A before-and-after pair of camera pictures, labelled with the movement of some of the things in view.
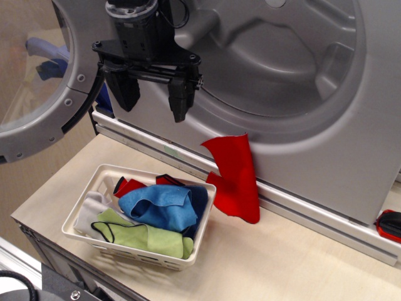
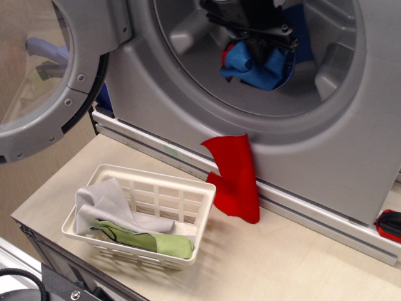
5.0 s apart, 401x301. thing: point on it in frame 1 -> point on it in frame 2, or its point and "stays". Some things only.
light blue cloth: (166, 207) -> (240, 64)
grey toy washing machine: (315, 85) stays
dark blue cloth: (200, 199) -> (300, 31)
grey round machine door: (22, 140) stays
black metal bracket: (62, 288) stays
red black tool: (388, 225) stays
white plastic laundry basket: (167, 262) -> (185, 202)
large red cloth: (235, 191) stays
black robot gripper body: (146, 45) -> (263, 23)
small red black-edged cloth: (121, 184) -> (223, 56)
